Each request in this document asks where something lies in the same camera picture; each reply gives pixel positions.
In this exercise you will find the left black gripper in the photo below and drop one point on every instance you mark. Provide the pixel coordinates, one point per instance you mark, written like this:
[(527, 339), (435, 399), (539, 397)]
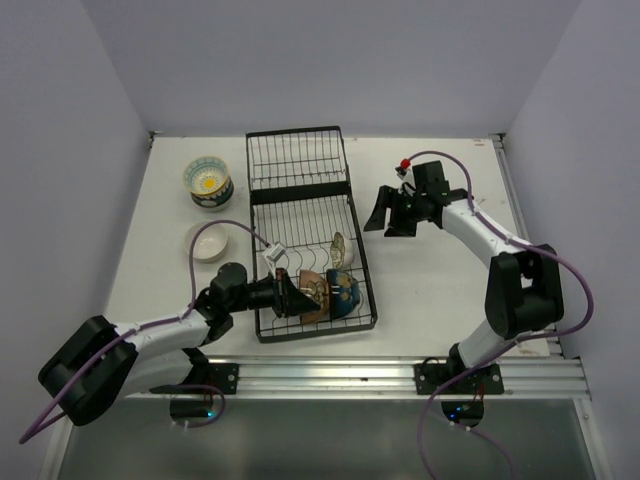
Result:
[(287, 299)]

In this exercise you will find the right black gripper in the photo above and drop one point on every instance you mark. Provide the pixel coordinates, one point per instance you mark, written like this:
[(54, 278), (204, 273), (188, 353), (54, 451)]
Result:
[(389, 197)]

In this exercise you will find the pink floral bowl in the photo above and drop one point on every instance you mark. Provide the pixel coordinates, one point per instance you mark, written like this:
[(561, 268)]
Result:
[(315, 287)]

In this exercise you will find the dark blue floral bowl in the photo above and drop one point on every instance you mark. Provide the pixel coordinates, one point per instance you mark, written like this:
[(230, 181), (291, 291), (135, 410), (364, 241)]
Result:
[(344, 293)]

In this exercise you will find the white scalloped patterned bowl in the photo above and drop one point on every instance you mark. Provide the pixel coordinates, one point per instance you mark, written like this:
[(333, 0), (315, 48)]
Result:
[(341, 251)]

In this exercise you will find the beige plain bowl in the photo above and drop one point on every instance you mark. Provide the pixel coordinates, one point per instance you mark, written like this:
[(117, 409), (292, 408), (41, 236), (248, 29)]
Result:
[(207, 247)]

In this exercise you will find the teal white dotted bowl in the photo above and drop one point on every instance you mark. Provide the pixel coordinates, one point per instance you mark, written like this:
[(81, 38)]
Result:
[(224, 196)]

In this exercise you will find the white bowl blue stripes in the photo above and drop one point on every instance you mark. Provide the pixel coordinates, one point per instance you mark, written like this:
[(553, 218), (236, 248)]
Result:
[(207, 184)]

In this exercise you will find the yellow green patterned bowl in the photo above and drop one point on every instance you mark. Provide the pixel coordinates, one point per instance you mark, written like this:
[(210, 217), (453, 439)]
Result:
[(206, 164)]

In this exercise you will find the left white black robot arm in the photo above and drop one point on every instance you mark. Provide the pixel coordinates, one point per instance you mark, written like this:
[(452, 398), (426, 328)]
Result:
[(103, 362)]

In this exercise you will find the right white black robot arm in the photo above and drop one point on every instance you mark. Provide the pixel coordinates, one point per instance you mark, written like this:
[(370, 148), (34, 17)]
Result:
[(523, 293)]

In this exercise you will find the black wire dish rack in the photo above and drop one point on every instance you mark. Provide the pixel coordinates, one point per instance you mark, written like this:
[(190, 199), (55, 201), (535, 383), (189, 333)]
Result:
[(300, 195)]

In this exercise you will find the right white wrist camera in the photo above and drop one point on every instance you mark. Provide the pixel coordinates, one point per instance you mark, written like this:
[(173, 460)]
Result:
[(406, 176)]

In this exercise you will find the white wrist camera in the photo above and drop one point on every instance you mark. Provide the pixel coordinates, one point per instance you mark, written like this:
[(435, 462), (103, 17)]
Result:
[(406, 176), (272, 253)]

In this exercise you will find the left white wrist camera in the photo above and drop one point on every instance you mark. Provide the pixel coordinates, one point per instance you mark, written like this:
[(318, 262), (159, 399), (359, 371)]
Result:
[(272, 253)]

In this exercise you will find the aluminium mounting rail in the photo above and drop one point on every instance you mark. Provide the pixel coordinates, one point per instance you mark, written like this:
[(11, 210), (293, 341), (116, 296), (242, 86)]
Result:
[(360, 378)]

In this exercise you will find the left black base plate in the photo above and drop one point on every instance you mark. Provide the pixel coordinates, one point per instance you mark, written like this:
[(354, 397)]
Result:
[(223, 376)]

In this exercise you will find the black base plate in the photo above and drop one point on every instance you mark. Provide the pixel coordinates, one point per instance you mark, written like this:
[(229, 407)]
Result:
[(457, 378), (223, 376)]

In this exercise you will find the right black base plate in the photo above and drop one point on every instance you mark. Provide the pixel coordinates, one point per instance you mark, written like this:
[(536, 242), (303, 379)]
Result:
[(457, 378)]

